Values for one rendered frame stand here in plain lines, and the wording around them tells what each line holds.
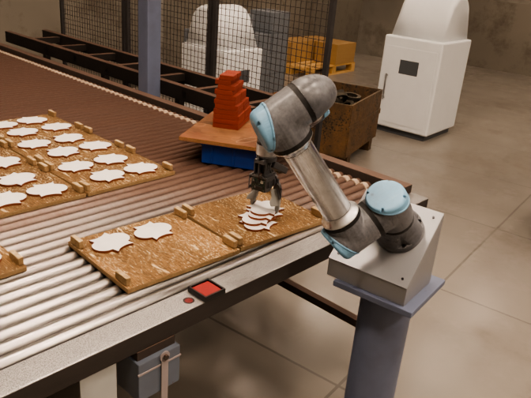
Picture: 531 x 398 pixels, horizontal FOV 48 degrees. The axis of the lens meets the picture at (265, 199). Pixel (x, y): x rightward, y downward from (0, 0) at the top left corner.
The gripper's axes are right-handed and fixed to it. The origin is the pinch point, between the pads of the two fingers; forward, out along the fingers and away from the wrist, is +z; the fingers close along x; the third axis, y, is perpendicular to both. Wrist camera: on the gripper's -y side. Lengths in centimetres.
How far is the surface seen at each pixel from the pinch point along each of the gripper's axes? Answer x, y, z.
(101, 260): -21, 59, 4
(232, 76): -53, -55, -31
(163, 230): -18.5, 33.7, 2.7
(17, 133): -136, -2, 3
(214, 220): -11.6, 14.8, 3.7
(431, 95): -67, -470, 45
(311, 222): 15.7, -6.8, 3.7
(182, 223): -18.8, 23.4, 3.7
